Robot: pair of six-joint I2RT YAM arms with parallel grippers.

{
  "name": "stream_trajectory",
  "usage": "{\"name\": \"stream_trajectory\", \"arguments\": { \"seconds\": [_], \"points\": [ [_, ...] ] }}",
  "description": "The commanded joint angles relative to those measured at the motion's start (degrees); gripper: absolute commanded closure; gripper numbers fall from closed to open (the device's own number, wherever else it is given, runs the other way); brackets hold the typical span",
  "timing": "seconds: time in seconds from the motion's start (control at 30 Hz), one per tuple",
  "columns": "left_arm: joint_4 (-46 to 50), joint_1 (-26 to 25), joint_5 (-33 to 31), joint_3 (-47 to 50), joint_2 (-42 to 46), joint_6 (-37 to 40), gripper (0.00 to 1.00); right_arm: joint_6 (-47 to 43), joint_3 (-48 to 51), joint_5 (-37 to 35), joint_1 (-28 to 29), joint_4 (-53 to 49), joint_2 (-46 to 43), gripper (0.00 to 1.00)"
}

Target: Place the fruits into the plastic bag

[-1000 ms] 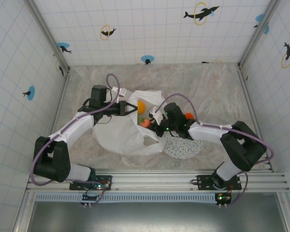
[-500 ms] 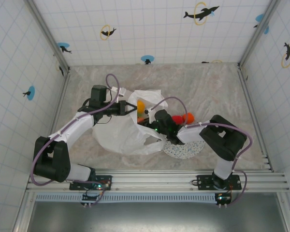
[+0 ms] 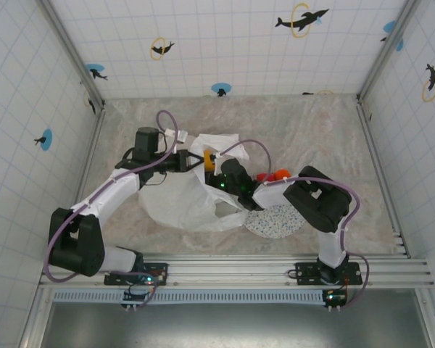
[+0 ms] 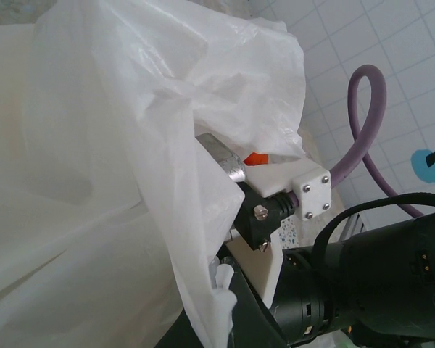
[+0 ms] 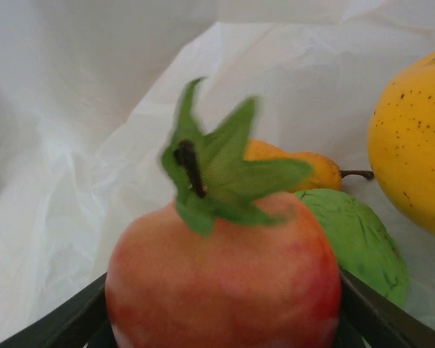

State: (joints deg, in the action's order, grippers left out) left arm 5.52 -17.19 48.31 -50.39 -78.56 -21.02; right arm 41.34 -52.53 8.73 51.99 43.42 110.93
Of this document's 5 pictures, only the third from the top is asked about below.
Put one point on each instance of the yellow orange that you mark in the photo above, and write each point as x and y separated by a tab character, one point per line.
207	163

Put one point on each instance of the white plastic bag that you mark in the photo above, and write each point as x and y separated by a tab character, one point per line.
177	206

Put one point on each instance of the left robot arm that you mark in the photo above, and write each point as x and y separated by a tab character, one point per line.
108	190

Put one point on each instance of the red apple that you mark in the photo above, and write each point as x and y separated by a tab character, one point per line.
264	176

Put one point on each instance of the orange-red persimmon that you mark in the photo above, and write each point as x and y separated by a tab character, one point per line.
282	173

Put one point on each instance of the speckled white plate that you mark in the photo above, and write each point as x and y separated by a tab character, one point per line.
275	223

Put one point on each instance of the shark on blue circle sticker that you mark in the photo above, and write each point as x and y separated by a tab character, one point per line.
96	70

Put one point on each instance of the seal on blue circle sticker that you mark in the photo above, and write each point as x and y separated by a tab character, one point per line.
45	139

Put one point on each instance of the small controller board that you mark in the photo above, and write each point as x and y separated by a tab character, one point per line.
132	297
335	298

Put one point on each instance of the grey metal panel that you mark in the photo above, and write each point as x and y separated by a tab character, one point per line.
221	326

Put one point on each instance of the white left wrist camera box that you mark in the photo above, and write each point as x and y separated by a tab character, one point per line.
181	136

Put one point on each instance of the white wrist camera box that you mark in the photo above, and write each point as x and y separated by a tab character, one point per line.
181	136
219	155

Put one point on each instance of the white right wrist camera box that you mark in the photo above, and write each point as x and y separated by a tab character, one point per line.
219	155

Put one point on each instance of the small blue circle wall sticker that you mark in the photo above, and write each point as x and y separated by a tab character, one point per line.
221	88

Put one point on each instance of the aluminium side rail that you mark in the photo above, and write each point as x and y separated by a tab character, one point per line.
90	152
375	152

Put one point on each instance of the aluminium mounting rail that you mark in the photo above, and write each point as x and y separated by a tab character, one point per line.
221	270

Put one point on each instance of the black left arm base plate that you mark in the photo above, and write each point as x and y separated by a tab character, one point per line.
159	270

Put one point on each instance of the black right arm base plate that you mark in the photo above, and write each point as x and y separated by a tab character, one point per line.
304	270

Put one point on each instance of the aluminium frame post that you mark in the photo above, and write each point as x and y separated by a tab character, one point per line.
70	50
386	52

